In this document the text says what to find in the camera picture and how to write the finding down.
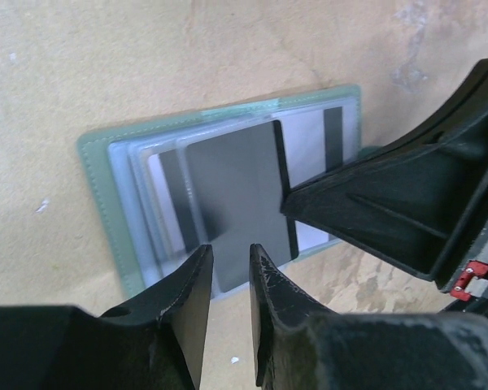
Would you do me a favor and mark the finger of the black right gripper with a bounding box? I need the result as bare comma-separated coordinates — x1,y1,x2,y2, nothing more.
281,58,488,292

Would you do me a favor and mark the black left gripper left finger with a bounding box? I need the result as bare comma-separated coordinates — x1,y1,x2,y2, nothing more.
0,245,213,389

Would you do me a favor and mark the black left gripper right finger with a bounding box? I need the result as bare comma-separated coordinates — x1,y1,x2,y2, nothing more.
250,244,488,389

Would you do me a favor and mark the teal leather card holder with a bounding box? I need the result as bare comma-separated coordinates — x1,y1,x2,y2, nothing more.
76,84,361,298

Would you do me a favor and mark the dark grey card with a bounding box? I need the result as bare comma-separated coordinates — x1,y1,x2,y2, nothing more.
185,120,298,293

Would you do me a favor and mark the white striped card in sleeve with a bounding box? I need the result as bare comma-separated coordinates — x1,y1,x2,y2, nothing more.
282,106,345,253

